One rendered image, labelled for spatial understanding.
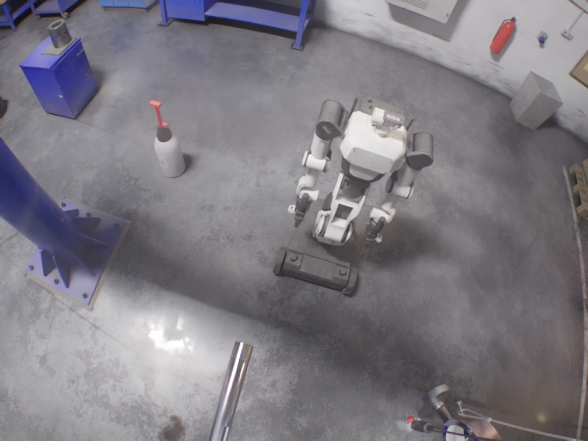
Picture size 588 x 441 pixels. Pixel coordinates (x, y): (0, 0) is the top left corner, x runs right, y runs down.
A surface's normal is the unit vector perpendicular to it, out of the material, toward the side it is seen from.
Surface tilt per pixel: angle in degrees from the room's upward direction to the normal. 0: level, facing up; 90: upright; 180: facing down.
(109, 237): 0
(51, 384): 0
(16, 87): 0
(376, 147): 45
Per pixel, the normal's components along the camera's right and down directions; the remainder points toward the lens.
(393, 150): -0.10, 0.29
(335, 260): 0.12, -0.44
